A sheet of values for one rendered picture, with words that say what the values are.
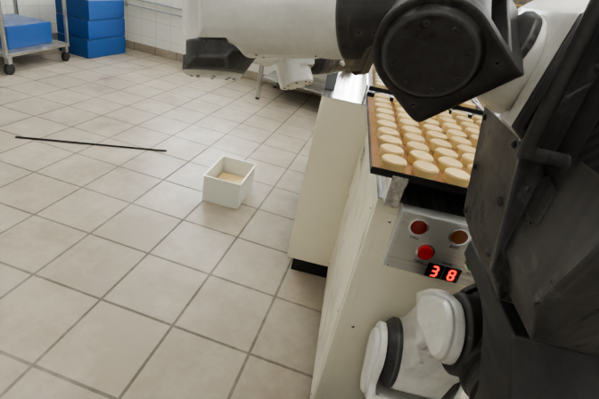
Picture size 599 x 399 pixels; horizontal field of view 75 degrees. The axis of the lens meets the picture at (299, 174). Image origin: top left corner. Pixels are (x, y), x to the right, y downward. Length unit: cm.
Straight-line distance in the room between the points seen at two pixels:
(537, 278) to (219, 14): 39
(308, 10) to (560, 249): 30
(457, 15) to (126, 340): 144
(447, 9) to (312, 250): 150
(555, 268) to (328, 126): 118
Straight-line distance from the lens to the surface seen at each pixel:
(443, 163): 85
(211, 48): 47
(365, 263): 89
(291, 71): 73
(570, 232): 37
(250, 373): 148
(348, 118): 146
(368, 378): 94
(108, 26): 514
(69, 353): 157
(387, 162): 76
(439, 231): 82
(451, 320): 58
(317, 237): 170
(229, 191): 216
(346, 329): 103
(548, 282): 38
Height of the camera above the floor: 120
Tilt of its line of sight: 26 degrees down
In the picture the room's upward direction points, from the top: 12 degrees clockwise
